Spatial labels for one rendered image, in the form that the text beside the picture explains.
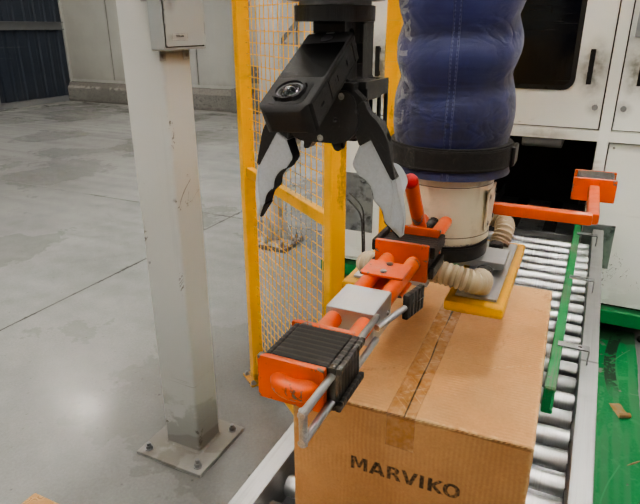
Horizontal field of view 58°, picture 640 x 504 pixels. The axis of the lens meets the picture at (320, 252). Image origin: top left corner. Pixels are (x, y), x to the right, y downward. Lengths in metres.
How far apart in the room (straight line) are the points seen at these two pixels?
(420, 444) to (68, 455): 1.76
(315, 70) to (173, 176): 1.43
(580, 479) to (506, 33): 0.97
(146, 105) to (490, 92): 1.16
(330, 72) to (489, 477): 0.72
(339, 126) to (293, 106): 0.08
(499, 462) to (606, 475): 1.53
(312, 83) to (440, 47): 0.55
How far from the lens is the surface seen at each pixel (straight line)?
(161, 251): 2.00
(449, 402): 1.01
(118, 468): 2.41
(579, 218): 1.14
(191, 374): 2.17
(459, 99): 0.99
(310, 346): 0.59
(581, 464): 1.53
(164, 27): 1.76
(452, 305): 1.01
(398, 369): 1.08
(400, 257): 0.87
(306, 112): 0.44
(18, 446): 2.65
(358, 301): 0.70
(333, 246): 1.70
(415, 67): 1.01
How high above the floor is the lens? 1.53
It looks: 21 degrees down
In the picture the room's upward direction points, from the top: straight up
